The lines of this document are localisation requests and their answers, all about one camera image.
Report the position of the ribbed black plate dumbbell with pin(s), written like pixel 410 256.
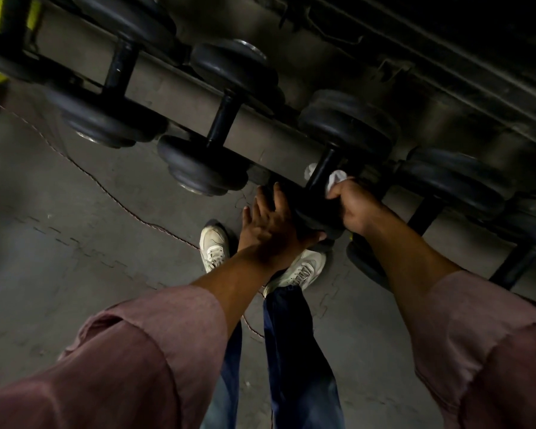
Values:
pixel 348 125

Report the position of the person's left hand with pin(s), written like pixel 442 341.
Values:
pixel 272 232

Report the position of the white cleaning cloth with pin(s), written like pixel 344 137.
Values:
pixel 335 177

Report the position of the black yellow dumbbell rack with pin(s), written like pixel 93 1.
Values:
pixel 169 93

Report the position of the row of ribbed plate dumbbells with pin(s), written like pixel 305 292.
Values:
pixel 451 185

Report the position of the person's blue jeans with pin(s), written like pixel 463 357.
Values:
pixel 295 366

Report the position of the person's white shoe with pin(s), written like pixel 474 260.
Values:
pixel 214 247
pixel 301 270

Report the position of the person's right forearm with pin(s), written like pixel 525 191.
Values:
pixel 473 335

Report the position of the person's left forearm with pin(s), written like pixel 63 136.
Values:
pixel 116 361

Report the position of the person's right hand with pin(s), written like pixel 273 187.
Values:
pixel 359 207

